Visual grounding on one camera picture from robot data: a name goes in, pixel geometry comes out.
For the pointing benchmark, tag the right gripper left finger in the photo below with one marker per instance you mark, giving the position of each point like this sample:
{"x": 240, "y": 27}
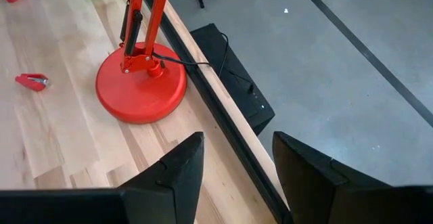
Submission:
{"x": 169, "y": 190}

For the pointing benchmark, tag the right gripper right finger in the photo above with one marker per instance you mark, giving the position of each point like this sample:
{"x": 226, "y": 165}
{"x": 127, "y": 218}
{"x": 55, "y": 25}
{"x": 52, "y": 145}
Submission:
{"x": 318, "y": 190}

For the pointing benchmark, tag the red desk lamp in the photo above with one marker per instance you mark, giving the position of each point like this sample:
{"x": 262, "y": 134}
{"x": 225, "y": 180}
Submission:
{"x": 135, "y": 95}

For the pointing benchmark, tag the black computer box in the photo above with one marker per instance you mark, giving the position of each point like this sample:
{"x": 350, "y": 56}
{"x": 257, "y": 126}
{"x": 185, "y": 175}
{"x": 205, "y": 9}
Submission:
{"x": 236, "y": 82}

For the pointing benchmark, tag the black aluminium table frame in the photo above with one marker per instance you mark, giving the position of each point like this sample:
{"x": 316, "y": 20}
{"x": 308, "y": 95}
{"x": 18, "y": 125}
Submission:
{"x": 220, "y": 129}

